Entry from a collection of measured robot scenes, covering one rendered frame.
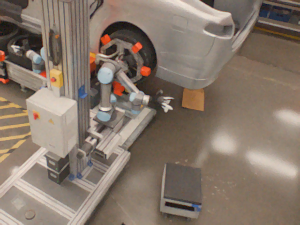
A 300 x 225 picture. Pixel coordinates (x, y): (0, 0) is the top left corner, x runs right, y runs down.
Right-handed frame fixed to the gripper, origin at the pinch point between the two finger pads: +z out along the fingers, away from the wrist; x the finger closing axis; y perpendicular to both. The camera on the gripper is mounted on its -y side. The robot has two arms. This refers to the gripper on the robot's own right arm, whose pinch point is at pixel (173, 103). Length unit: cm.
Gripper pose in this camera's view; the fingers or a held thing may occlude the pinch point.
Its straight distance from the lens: 254.5
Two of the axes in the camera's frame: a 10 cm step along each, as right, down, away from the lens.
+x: -2.5, 4.6, -8.5
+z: 9.6, 2.0, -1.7
